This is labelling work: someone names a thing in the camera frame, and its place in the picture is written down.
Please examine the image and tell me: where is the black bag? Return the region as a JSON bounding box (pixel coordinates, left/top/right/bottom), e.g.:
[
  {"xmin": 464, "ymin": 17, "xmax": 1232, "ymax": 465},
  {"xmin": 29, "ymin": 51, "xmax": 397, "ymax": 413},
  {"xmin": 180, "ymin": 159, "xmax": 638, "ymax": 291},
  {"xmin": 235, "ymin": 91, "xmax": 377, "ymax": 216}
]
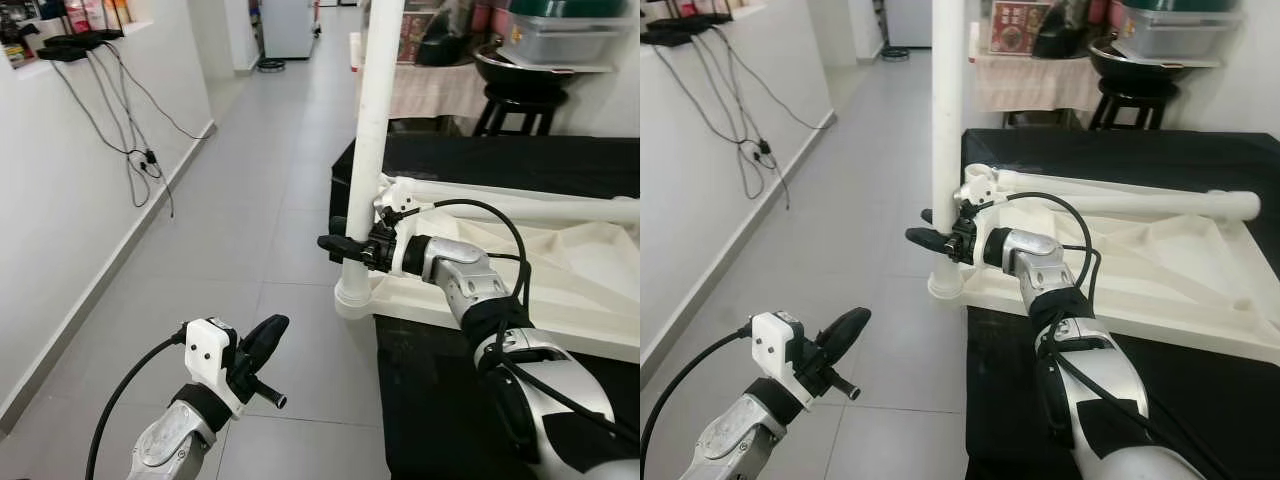
[
  {"xmin": 1030, "ymin": 0, "xmax": 1097, "ymax": 59},
  {"xmin": 415, "ymin": 0, "xmax": 478, "ymax": 67}
]

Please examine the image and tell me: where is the white plastic table top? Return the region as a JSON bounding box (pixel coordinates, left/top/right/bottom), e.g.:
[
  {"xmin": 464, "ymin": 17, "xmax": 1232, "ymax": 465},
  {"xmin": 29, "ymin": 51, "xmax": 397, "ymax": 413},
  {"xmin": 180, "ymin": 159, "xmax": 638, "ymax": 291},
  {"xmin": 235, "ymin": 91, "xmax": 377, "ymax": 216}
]
[
  {"xmin": 335, "ymin": 175, "xmax": 641, "ymax": 363},
  {"xmin": 935, "ymin": 165, "xmax": 1280, "ymax": 366}
]

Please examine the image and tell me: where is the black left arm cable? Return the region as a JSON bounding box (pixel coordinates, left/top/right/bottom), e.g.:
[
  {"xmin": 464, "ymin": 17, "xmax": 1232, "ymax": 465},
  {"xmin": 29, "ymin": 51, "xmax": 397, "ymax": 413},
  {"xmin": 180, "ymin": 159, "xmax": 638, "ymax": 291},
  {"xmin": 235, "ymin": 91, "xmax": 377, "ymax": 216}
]
[
  {"xmin": 640, "ymin": 325, "xmax": 756, "ymax": 471},
  {"xmin": 85, "ymin": 335, "xmax": 191, "ymax": 480}
]

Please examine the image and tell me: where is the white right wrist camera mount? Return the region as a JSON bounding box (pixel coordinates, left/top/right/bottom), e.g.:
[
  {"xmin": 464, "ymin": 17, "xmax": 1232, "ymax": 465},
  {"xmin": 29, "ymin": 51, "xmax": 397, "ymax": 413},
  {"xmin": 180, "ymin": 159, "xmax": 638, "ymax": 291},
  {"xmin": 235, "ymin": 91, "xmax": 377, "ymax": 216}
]
[
  {"xmin": 953, "ymin": 165, "xmax": 1003, "ymax": 229},
  {"xmin": 375, "ymin": 183, "xmax": 423, "ymax": 239}
]

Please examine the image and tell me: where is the red printed cardboard box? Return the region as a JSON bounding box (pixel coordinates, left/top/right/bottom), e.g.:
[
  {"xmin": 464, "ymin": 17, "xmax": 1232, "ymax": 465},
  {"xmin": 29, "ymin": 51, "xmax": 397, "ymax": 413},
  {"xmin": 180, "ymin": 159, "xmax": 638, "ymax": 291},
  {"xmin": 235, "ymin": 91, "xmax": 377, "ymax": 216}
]
[
  {"xmin": 988, "ymin": 0, "xmax": 1051, "ymax": 56},
  {"xmin": 398, "ymin": 10, "xmax": 437, "ymax": 64}
]

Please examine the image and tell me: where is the looped black wall cable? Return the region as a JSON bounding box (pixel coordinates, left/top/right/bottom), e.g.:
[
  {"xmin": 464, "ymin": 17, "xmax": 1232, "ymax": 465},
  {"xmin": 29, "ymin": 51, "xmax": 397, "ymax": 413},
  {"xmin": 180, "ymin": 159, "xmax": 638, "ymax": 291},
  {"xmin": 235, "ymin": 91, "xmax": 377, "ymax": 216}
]
[
  {"xmin": 650, "ymin": 45, "xmax": 791, "ymax": 211},
  {"xmin": 50, "ymin": 60, "xmax": 176, "ymax": 219}
]

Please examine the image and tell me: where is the black router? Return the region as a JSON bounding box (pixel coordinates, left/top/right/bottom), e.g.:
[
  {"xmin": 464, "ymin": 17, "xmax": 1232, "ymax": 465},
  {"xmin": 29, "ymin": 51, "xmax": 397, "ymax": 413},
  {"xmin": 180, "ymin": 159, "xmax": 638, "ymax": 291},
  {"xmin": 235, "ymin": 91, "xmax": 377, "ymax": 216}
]
[
  {"xmin": 640, "ymin": 12, "xmax": 736, "ymax": 47},
  {"xmin": 38, "ymin": 30, "xmax": 126, "ymax": 63}
]

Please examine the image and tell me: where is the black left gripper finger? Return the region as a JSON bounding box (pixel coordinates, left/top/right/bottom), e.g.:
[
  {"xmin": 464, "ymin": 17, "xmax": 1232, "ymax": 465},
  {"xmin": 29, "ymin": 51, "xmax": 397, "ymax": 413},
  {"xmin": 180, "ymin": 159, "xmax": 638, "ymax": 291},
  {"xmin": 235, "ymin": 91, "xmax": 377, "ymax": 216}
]
[
  {"xmin": 242, "ymin": 313, "xmax": 291, "ymax": 373},
  {"xmin": 815, "ymin": 307, "xmax": 873, "ymax": 371}
]

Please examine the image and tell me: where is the white refrigerator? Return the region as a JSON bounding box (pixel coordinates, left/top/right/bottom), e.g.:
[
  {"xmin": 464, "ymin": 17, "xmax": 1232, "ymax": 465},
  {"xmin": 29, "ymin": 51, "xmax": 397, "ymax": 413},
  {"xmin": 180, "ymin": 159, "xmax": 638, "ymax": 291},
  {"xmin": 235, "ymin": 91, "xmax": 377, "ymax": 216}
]
[
  {"xmin": 885, "ymin": 0, "xmax": 933, "ymax": 49},
  {"xmin": 262, "ymin": 0, "xmax": 316, "ymax": 61}
]

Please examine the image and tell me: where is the long black wall cable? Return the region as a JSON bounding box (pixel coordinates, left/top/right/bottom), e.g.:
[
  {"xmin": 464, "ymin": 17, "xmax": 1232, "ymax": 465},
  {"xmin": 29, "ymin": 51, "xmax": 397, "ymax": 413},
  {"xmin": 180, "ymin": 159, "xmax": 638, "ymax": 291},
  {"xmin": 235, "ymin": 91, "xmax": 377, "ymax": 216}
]
[
  {"xmin": 715, "ymin": 25, "xmax": 839, "ymax": 132},
  {"xmin": 100, "ymin": 45, "xmax": 216, "ymax": 141}
]

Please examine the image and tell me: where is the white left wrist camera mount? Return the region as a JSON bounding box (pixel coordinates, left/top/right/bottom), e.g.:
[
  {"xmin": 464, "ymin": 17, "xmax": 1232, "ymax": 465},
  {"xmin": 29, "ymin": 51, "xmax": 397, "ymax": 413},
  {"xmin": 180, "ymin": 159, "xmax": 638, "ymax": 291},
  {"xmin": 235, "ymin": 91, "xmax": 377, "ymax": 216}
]
[
  {"xmin": 182, "ymin": 318, "xmax": 246, "ymax": 416},
  {"xmin": 750, "ymin": 312, "xmax": 816, "ymax": 406}
]

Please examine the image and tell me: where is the black stool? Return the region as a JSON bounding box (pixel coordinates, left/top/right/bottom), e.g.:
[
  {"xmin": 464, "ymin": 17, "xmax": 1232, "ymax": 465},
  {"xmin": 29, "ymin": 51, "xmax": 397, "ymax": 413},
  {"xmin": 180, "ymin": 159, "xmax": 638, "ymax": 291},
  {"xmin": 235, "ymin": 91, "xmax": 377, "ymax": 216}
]
[
  {"xmin": 1088, "ymin": 80, "xmax": 1171, "ymax": 131},
  {"xmin": 472, "ymin": 85, "xmax": 569, "ymax": 138}
]

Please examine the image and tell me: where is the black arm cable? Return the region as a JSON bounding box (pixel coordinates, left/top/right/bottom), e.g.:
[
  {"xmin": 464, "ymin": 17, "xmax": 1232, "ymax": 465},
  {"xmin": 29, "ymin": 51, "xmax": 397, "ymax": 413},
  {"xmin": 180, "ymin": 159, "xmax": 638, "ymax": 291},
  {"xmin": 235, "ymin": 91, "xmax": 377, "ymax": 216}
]
[
  {"xmin": 640, "ymin": 325, "xmax": 756, "ymax": 471},
  {"xmin": 400, "ymin": 198, "xmax": 641, "ymax": 446},
  {"xmin": 985, "ymin": 192, "xmax": 1241, "ymax": 480},
  {"xmin": 85, "ymin": 335, "xmax": 191, "ymax": 480}
]

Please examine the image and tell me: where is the beige cloth covered table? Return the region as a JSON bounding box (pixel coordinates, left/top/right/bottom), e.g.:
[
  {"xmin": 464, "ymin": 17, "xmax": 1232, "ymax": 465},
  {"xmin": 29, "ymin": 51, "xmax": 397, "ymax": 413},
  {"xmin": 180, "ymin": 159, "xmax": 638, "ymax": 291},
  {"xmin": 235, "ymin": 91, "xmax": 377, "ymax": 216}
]
[
  {"xmin": 968, "ymin": 50, "xmax": 1101, "ymax": 113},
  {"xmin": 352, "ymin": 60, "xmax": 491, "ymax": 121}
]

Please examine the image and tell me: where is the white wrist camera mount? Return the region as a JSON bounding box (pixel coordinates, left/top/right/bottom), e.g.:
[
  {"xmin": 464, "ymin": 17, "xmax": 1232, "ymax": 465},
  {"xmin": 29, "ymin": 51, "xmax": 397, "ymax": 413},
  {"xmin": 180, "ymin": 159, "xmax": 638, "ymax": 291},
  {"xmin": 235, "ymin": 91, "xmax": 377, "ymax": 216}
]
[
  {"xmin": 953, "ymin": 165, "xmax": 1003, "ymax": 229},
  {"xmin": 375, "ymin": 183, "xmax": 423, "ymax": 239},
  {"xmin": 750, "ymin": 312, "xmax": 816, "ymax": 406},
  {"xmin": 182, "ymin": 318, "xmax": 246, "ymax": 416}
]

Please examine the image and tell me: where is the clear container green lid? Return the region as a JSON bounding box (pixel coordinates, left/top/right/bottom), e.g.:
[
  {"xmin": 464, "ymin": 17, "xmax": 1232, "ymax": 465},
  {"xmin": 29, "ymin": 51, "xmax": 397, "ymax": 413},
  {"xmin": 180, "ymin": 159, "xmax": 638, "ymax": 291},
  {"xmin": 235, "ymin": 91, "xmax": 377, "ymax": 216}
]
[
  {"xmin": 1120, "ymin": 0, "xmax": 1242, "ymax": 61},
  {"xmin": 505, "ymin": 0, "xmax": 637, "ymax": 67}
]

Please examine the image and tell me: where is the black tablecloth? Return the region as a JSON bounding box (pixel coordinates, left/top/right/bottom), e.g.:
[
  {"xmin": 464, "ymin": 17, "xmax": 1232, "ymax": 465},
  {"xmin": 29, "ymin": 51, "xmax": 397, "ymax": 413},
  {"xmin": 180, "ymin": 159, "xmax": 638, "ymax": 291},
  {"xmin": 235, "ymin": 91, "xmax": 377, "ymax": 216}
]
[
  {"xmin": 328, "ymin": 135, "xmax": 641, "ymax": 480},
  {"xmin": 960, "ymin": 128, "xmax": 1280, "ymax": 480}
]

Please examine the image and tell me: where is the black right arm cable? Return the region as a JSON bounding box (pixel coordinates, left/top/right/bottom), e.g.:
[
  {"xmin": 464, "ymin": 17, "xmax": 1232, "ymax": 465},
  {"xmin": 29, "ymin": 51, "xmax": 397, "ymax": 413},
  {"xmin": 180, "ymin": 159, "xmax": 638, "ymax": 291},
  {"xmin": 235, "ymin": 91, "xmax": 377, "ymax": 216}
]
[
  {"xmin": 985, "ymin": 192, "xmax": 1241, "ymax": 480},
  {"xmin": 400, "ymin": 198, "xmax": 641, "ymax": 446}
]

